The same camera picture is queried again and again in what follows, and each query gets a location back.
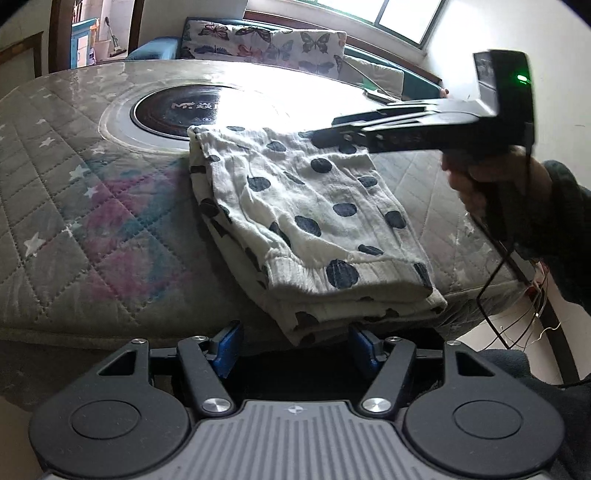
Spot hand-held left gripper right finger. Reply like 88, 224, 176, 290
348, 324, 496, 417

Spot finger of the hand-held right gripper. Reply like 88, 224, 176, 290
308, 124, 371, 156
331, 109, 399, 128

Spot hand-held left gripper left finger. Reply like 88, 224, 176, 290
96, 322, 246, 419

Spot white polka-dot pants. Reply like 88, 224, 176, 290
187, 124, 448, 348

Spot person's right forearm dark sleeve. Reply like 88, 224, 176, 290
521, 159, 591, 306

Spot person's right hand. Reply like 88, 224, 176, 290
441, 144, 556, 260

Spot plain white cushion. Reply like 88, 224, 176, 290
344, 54, 406, 93

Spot butterfly print cushion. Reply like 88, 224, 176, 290
179, 17, 279, 64
265, 30, 348, 80

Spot window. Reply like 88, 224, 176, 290
244, 0, 451, 48

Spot round black induction cooktop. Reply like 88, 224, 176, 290
99, 83, 288, 156

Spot grey quilted star table cover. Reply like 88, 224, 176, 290
0, 60, 527, 352

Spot teal sofa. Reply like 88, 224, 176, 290
127, 17, 445, 100

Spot mop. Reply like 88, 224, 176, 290
102, 16, 127, 60

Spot light blue cabinet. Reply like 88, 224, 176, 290
70, 18, 100, 70

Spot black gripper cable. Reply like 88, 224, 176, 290
466, 143, 580, 389

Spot brown wooden door frame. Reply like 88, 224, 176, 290
48, 0, 146, 73

